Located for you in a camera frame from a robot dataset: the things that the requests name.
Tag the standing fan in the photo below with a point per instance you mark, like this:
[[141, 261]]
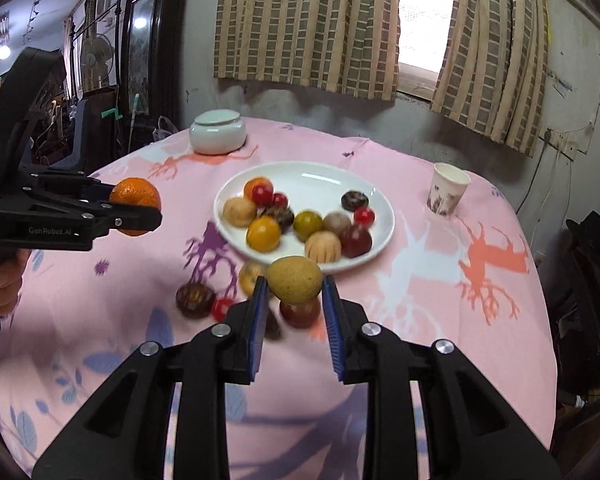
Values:
[[97, 57]]

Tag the tan speckled round fruit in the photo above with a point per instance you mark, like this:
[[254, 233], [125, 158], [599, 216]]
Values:
[[337, 221]]

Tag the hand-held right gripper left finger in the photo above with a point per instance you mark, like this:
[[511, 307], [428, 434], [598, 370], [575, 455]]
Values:
[[257, 330]]

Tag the wide checked curtain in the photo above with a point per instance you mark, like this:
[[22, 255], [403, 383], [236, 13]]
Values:
[[305, 25]]

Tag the dark wooden cabinet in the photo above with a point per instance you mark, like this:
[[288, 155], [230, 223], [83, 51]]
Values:
[[172, 35]]

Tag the yellow-green round fruit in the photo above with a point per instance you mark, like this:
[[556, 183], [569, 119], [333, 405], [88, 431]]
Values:
[[310, 224]]

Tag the pink printed tablecloth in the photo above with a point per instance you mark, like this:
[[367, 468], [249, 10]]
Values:
[[430, 310]]

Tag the ceiling lamp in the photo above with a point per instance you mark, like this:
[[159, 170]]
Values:
[[2, 51]]

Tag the dark red apple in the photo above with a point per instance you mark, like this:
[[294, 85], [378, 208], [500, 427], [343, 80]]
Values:
[[300, 314]]

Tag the dark brown round fruit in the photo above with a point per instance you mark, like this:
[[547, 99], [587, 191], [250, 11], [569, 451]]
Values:
[[283, 216], [195, 300]]

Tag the tan bread roll right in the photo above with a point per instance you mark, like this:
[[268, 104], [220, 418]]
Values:
[[322, 248]]

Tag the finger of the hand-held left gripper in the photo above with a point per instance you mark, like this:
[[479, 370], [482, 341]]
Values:
[[100, 191], [125, 220]]

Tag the white plastic bag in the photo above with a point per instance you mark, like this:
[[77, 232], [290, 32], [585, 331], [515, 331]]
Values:
[[165, 128]]

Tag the yellow-brown round fruit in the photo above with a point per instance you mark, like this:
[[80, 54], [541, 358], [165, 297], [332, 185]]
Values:
[[295, 280]]

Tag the small yellow-green fruit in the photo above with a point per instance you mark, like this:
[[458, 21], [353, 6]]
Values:
[[250, 275]]

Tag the dark red plum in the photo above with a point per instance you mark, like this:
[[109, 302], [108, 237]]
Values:
[[356, 241]]

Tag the dark chocolate donut bottom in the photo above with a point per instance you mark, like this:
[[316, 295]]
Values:
[[355, 200]]

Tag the window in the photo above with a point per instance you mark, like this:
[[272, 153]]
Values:
[[422, 20]]

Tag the green plastic hanger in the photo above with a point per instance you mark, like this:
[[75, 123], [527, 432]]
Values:
[[111, 112]]

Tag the red tomato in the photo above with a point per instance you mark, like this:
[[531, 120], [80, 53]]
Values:
[[279, 200], [364, 216], [263, 193], [222, 309]]

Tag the white oval plate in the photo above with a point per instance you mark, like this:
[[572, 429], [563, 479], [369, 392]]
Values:
[[305, 180]]

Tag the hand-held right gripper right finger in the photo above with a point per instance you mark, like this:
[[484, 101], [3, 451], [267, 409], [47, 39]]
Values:
[[332, 330]]

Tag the black bag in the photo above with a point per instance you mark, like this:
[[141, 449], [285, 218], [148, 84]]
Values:
[[595, 227]]

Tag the person's left hand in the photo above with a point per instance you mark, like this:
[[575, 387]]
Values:
[[5, 285]]

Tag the white wall socket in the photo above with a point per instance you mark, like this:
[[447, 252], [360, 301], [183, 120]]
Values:
[[561, 142]]

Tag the printed paper cup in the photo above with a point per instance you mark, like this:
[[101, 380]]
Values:
[[447, 190]]

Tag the white lidded ceramic jar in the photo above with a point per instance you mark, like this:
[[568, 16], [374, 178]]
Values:
[[217, 132]]

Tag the orange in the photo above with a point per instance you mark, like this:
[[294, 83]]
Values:
[[251, 185], [135, 194], [263, 235]]

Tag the narrow checked curtain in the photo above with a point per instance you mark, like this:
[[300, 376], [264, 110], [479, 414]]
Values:
[[490, 50]]

